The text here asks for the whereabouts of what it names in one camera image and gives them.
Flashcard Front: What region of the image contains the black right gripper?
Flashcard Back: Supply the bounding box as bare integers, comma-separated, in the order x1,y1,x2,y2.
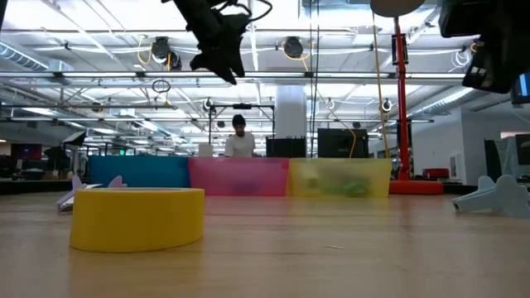
462,24,530,94

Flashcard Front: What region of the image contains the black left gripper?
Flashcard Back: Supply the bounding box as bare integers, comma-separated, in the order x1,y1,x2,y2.
190,14,252,86

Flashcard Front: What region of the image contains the teal stapler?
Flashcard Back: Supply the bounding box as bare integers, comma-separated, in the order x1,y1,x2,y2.
304,171,372,198

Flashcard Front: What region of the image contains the large yellow tape roll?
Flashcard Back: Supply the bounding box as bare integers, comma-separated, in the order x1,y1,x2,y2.
69,187,206,253

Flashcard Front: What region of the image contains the lavender staple remover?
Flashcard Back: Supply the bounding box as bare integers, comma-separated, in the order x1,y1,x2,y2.
55,175,128,215

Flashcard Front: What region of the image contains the light blue staple remover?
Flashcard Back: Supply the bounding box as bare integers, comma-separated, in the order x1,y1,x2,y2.
450,174,530,219

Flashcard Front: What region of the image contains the computer monitor with blue screen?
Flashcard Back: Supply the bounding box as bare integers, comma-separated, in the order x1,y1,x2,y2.
509,70,530,105

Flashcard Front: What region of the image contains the white square pillar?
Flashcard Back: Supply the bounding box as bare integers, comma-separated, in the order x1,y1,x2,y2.
275,84,308,140

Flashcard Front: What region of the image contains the person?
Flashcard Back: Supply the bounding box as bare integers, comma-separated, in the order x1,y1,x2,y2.
223,113,258,158

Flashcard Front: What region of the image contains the black screen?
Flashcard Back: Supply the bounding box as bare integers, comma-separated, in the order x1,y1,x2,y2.
515,133,530,166

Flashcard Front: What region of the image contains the small black equipment case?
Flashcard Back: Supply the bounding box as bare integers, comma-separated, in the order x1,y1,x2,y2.
266,137,307,158

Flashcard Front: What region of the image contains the pink translucent plastic bin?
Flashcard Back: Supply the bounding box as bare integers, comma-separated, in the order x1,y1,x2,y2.
188,156,291,197

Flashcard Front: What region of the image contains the red box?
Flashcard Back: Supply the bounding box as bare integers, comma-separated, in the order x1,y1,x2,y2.
422,167,451,180

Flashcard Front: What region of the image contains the large black equipment case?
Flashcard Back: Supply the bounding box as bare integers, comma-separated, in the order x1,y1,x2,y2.
317,127,369,159

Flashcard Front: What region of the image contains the blue plastic bin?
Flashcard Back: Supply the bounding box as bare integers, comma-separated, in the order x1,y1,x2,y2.
88,155,191,190

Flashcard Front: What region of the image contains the red-orange floor stand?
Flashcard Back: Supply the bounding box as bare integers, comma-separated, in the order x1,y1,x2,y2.
388,16,445,195

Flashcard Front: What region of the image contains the black studio light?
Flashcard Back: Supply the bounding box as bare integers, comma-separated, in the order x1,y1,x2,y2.
61,130,88,147

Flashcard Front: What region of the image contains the yellow translucent plastic bin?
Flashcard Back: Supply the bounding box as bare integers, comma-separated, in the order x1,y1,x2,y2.
287,157,393,199

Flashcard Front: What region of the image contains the maroon panel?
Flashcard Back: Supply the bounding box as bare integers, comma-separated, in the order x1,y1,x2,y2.
11,143,43,161

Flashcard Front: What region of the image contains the black metal frame rig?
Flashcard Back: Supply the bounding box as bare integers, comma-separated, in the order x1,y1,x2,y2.
208,103,276,146

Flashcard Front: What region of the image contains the black ceiling cable reel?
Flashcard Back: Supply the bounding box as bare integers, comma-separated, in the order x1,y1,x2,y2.
151,36,183,71
282,36,306,60

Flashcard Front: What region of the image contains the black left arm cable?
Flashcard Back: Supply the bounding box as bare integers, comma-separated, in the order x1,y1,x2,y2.
219,0,273,22

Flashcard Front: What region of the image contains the yellow hanging cable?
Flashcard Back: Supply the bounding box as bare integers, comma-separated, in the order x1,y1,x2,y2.
371,12,391,159
281,41,358,159

